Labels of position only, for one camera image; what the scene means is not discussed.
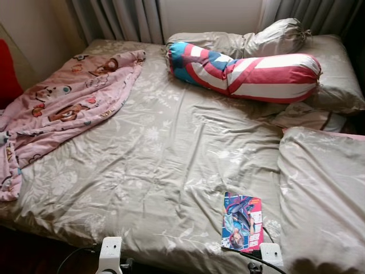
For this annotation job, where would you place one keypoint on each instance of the pink blue comic book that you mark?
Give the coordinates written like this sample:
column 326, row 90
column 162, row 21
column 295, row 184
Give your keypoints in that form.
column 242, row 222

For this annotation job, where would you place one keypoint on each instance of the red white blue striped bolster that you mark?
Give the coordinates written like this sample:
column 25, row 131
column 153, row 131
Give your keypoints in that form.
column 274, row 77

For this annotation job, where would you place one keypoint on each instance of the beige bolster with tied end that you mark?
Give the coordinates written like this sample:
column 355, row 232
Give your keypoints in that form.
column 279, row 37

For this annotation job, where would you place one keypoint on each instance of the large red cushion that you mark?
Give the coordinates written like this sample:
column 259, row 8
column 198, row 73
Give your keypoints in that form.
column 8, row 80

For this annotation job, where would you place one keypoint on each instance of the grey curtain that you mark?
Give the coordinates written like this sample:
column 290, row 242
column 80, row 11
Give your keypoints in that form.
column 319, row 14
column 114, row 20

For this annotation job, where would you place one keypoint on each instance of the flat beige pillow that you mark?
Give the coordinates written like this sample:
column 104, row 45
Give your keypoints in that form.
column 308, row 117

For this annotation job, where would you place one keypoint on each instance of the pink cartoon print blanket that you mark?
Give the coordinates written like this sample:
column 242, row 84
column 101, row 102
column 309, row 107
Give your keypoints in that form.
column 68, row 103

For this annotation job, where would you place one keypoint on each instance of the large beige pillow pink edge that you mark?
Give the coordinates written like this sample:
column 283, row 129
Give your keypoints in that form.
column 325, row 194

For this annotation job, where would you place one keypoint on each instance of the beige floral head pillow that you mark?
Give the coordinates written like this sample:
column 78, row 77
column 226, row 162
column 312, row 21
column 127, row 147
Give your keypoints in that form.
column 342, row 80

